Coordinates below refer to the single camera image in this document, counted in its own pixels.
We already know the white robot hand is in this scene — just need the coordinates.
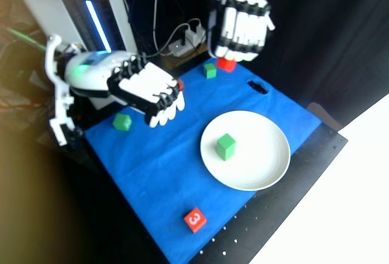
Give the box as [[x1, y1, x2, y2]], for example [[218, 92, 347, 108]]
[[207, 0, 276, 63], [63, 50, 186, 129]]

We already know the red cube top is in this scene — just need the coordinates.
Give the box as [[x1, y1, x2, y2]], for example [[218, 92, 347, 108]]
[[216, 57, 236, 73]]

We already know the green block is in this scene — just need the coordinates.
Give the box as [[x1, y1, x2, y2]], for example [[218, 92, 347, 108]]
[[216, 133, 237, 162]]

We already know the white round plate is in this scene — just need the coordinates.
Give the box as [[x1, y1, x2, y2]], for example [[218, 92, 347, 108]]
[[199, 110, 292, 192]]

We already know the green toy cube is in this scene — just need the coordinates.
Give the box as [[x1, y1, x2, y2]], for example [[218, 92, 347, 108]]
[[202, 63, 217, 80], [112, 113, 133, 132]]

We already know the white power strip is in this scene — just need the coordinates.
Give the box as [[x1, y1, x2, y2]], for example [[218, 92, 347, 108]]
[[168, 24, 208, 58]]

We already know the white tower with blue light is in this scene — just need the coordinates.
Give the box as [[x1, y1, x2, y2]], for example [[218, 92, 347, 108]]
[[10, 0, 137, 109]]

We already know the blue cloth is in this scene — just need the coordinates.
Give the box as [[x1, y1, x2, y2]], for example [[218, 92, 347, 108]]
[[84, 60, 323, 264]]

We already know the red cube with number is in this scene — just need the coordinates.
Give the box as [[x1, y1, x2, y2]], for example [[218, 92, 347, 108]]
[[183, 207, 208, 234]]

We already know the black perforated board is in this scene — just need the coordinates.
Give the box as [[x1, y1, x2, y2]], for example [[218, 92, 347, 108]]
[[188, 122, 349, 264]]

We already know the green cable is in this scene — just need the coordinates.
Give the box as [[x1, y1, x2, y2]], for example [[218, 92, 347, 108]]
[[5, 26, 48, 50]]

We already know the grey cable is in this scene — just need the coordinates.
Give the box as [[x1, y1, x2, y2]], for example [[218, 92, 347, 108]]
[[145, 0, 171, 57]]

